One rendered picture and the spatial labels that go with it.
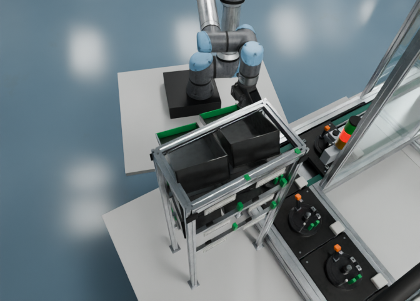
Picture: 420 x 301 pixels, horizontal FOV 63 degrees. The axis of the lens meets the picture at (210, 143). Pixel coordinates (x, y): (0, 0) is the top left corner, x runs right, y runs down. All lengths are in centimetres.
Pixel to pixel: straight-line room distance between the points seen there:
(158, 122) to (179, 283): 85
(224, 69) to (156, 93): 47
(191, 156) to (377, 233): 109
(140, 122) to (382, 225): 131
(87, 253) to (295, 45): 272
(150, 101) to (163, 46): 168
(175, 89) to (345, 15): 280
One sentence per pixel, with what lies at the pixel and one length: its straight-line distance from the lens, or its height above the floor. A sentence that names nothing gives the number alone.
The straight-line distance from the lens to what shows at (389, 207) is 188.
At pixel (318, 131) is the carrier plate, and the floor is 97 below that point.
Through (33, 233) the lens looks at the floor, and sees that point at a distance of 277.
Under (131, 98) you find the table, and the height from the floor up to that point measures 86.
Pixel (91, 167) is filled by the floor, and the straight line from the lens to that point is 286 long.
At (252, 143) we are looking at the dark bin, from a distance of 85.
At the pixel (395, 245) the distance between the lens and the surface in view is 182.
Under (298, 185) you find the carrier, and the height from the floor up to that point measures 98.
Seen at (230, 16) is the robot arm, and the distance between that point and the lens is 167.
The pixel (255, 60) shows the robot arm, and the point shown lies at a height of 156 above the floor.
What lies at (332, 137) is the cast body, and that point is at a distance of 169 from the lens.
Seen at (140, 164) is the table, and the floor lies 86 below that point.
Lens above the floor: 238
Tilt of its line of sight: 57 degrees down
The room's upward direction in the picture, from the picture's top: 3 degrees clockwise
